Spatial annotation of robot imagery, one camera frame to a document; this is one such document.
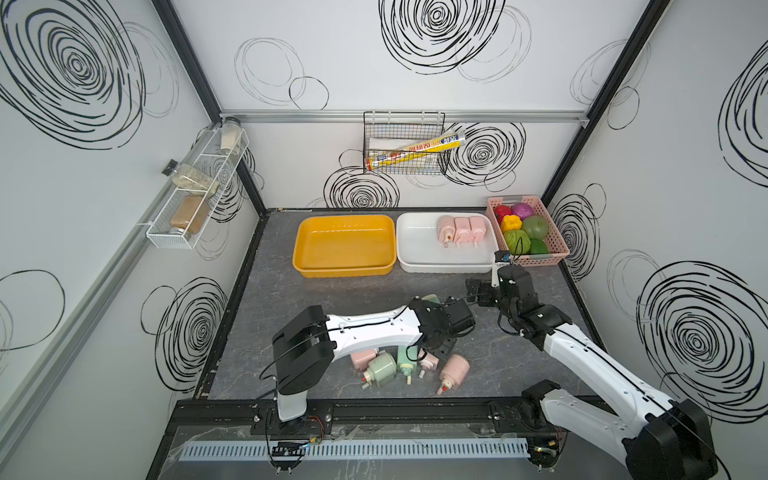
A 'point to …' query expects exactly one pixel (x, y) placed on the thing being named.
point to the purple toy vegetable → (522, 210)
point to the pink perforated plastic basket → (557, 246)
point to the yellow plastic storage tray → (345, 246)
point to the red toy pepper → (501, 211)
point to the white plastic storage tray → (420, 251)
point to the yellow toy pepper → (511, 223)
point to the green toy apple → (535, 226)
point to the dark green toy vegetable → (538, 246)
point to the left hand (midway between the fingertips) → (439, 345)
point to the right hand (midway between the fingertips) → (483, 281)
